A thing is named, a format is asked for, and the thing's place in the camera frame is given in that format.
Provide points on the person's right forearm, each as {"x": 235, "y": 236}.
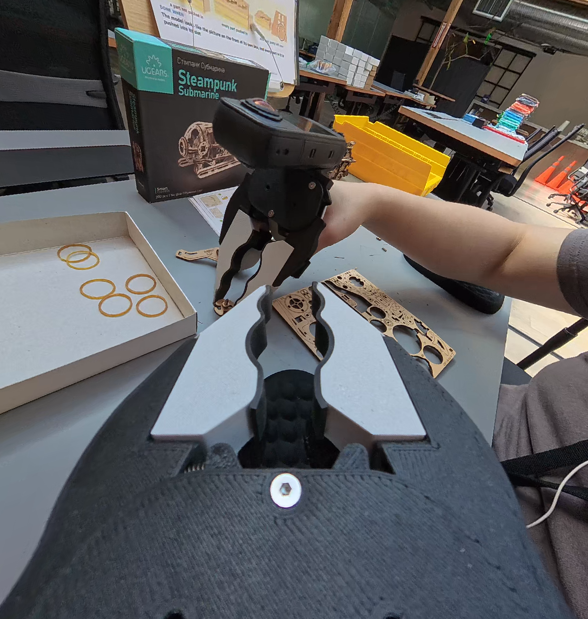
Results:
{"x": 468, "y": 246}

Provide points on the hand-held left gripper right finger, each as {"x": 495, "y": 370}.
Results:
{"x": 371, "y": 387}

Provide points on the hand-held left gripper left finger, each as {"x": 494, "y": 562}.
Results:
{"x": 211, "y": 387}

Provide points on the cluster of yellow rubber bands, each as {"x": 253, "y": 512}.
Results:
{"x": 98, "y": 260}

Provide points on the orange traffic cone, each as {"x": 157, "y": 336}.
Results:
{"x": 567, "y": 180}
{"x": 551, "y": 174}

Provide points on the white instruction booklet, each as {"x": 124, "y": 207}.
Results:
{"x": 209, "y": 208}

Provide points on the stack of coloured trays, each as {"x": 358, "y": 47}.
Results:
{"x": 516, "y": 118}

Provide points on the stack of white boxes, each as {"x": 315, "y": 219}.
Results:
{"x": 347, "y": 58}

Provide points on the black model kit box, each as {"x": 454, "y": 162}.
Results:
{"x": 163, "y": 145}

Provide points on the black office chair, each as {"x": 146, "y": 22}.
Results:
{"x": 42, "y": 48}

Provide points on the wooden clipboard with instruction sheet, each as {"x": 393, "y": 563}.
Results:
{"x": 226, "y": 29}

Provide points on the grey workshop table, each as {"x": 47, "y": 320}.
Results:
{"x": 468, "y": 133}

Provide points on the black quilted wrist rest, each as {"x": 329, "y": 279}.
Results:
{"x": 468, "y": 300}
{"x": 289, "y": 416}

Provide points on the white cardboard tray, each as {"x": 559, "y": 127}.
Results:
{"x": 33, "y": 314}

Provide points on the wooden lever part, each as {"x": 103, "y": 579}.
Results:
{"x": 197, "y": 255}

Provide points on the plywood parts sheet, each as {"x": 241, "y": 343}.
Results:
{"x": 286, "y": 307}

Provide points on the person's right hand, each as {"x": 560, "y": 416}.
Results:
{"x": 347, "y": 213}

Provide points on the assembled wooden model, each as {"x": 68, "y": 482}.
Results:
{"x": 344, "y": 167}

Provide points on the yellow plastic bin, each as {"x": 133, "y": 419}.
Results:
{"x": 395, "y": 154}

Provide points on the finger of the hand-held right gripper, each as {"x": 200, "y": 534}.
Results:
{"x": 274, "y": 261}
{"x": 228, "y": 242}

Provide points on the black metal rod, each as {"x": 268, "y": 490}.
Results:
{"x": 555, "y": 343}

